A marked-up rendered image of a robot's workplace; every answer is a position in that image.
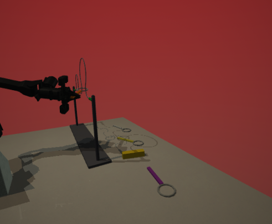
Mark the yellow rectangular block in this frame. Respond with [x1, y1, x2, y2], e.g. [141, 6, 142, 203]
[122, 149, 145, 159]

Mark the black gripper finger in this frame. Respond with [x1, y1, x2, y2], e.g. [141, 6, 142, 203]
[64, 87, 81, 96]
[64, 96, 81, 104]

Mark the grey ring with purple handle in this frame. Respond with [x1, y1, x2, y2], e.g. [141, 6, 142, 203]
[147, 167, 176, 197]

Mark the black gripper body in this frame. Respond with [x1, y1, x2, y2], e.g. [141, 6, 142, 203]
[47, 75, 69, 114]

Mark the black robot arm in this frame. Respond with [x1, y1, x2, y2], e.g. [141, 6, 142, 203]
[0, 76, 58, 101]

